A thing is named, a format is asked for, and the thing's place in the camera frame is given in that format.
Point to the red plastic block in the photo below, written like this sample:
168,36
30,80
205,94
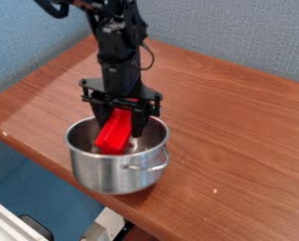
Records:
116,133

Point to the grey metal table frame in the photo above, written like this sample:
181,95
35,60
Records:
110,227

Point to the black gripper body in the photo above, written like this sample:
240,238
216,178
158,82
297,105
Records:
121,32

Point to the metal pot with handle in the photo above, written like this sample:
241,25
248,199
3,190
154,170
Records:
118,174

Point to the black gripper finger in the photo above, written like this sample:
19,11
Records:
141,118
102,111

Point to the white appliance at bottom left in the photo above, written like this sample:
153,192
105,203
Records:
14,229

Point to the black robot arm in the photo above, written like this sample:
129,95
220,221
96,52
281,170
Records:
58,8

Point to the black object under table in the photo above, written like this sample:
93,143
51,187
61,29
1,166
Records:
38,226

